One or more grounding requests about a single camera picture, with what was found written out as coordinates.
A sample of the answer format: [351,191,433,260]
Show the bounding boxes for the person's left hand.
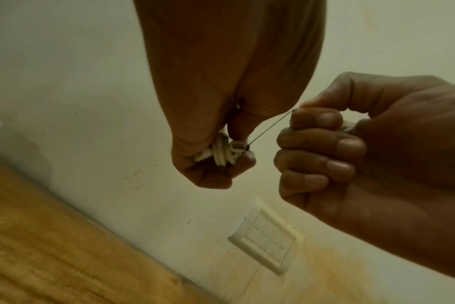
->
[132,0,328,190]

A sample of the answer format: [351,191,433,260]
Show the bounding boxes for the person's right hand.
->
[273,71,455,283]

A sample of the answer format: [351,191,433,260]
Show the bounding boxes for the black twist ties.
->
[245,108,299,150]

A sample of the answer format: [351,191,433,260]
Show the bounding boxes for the white charging cable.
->
[192,130,252,168]

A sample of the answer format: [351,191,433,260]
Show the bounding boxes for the beige wall plate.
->
[226,204,304,277]

